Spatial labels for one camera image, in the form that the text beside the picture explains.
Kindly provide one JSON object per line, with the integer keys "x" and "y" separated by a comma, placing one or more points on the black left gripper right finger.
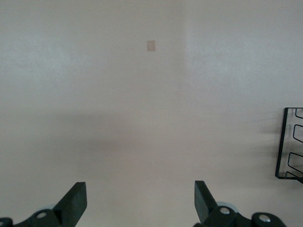
{"x": 204, "y": 205}

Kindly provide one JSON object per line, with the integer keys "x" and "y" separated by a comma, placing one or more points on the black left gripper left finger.
{"x": 68, "y": 208}

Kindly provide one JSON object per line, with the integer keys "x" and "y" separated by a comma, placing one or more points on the brown tape patch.
{"x": 150, "y": 46}

